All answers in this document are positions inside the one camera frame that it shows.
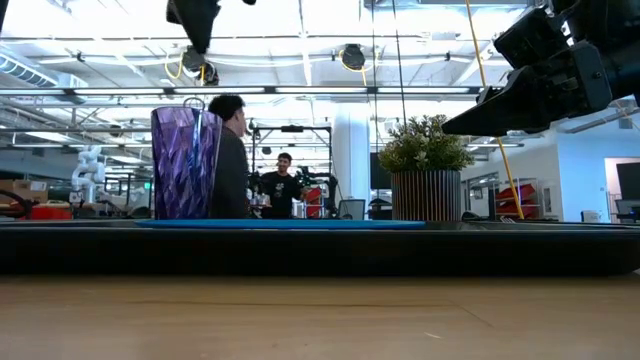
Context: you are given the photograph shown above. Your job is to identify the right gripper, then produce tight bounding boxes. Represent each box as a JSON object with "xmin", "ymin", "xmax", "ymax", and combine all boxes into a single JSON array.
[{"xmin": 442, "ymin": 39, "xmax": 640, "ymax": 137}]

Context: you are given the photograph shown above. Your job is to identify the purple faceted plastic cup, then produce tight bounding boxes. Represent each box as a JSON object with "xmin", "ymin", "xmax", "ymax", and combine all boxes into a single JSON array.
[{"xmin": 150, "ymin": 105, "xmax": 224, "ymax": 221}]

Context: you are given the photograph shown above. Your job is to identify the blue round plate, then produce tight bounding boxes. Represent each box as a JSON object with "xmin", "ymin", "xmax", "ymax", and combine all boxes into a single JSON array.
[{"xmin": 134, "ymin": 218, "xmax": 427, "ymax": 231}]

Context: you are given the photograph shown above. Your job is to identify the shelf with red bins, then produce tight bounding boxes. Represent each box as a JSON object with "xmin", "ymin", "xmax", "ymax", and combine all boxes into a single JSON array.
[
  {"xmin": 494, "ymin": 182, "xmax": 542, "ymax": 220},
  {"xmin": 304, "ymin": 187, "xmax": 324, "ymax": 219}
]

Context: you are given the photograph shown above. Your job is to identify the small plant in ribbed pot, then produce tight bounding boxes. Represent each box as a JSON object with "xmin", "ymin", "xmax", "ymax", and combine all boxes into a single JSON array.
[{"xmin": 378, "ymin": 114, "xmax": 475, "ymax": 223}]

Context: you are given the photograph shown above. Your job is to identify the person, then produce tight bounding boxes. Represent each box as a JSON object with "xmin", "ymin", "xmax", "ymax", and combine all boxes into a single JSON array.
[
  {"xmin": 207, "ymin": 94, "xmax": 251, "ymax": 220},
  {"xmin": 257, "ymin": 152, "xmax": 309, "ymax": 220}
]

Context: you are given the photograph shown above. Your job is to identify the white round column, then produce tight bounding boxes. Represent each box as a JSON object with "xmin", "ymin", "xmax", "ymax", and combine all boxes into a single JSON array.
[{"xmin": 332, "ymin": 102, "xmax": 371, "ymax": 201}]

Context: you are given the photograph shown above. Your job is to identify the cardboard box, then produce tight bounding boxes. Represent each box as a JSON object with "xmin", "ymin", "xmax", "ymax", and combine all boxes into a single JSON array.
[{"xmin": 0, "ymin": 179, "xmax": 50, "ymax": 204}]

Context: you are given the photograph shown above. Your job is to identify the red box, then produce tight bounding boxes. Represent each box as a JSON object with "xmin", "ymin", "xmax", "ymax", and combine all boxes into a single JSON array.
[{"xmin": 29, "ymin": 200, "xmax": 74, "ymax": 221}]

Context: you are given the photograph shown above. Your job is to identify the black ceiling cable reel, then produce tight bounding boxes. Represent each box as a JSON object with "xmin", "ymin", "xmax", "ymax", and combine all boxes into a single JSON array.
[
  {"xmin": 341, "ymin": 43, "xmax": 366, "ymax": 71},
  {"xmin": 180, "ymin": 44, "xmax": 220, "ymax": 86}
]

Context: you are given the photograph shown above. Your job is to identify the yellow hanging cable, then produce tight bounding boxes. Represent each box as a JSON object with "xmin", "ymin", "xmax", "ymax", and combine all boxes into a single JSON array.
[{"xmin": 464, "ymin": 0, "xmax": 526, "ymax": 221}]

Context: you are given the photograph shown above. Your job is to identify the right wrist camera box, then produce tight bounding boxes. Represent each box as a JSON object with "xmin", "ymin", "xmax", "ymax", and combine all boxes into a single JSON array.
[{"xmin": 493, "ymin": 4, "xmax": 574, "ymax": 70}]

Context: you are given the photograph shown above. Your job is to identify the black hanging cable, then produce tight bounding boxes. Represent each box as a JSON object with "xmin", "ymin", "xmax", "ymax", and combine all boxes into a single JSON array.
[{"xmin": 391, "ymin": 0, "xmax": 409, "ymax": 126}]

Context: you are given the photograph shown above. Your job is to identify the black wall screen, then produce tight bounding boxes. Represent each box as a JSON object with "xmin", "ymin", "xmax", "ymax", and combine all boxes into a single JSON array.
[{"xmin": 615, "ymin": 162, "xmax": 640, "ymax": 201}]

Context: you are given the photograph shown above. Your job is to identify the black metal frame rig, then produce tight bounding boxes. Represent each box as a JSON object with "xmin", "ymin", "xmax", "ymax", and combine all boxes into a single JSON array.
[{"xmin": 251, "ymin": 124, "xmax": 334, "ymax": 219}]

